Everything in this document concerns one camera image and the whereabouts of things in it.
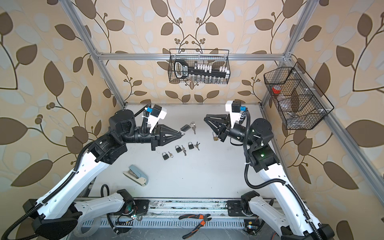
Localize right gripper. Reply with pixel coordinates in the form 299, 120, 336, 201
205, 115, 256, 150

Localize brass padlock shackle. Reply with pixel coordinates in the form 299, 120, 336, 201
212, 132, 219, 141

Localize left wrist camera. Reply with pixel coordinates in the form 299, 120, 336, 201
145, 105, 167, 133

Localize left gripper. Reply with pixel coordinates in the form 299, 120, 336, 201
117, 122, 180, 151

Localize red cap item in basket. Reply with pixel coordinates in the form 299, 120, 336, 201
272, 85, 282, 96

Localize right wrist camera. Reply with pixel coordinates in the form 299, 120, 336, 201
225, 100, 247, 128

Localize back wire basket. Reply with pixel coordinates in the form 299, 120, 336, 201
168, 48, 231, 85

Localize black padlock with keys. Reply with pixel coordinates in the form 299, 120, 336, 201
175, 145, 187, 156
181, 122, 196, 134

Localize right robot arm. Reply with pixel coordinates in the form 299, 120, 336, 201
204, 111, 335, 240

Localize right wire basket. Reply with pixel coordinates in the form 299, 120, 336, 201
264, 63, 334, 130

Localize red orange pliers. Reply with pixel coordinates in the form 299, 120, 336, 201
178, 213, 213, 240

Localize black white tool in basket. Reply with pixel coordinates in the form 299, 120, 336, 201
173, 60, 231, 79

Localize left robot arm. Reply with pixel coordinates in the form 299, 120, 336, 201
2, 105, 183, 240

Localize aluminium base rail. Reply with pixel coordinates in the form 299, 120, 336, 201
75, 198, 263, 234

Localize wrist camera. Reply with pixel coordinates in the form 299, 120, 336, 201
225, 100, 247, 128
145, 105, 167, 133

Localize wire basket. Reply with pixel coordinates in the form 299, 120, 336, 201
264, 63, 334, 130
168, 48, 231, 85

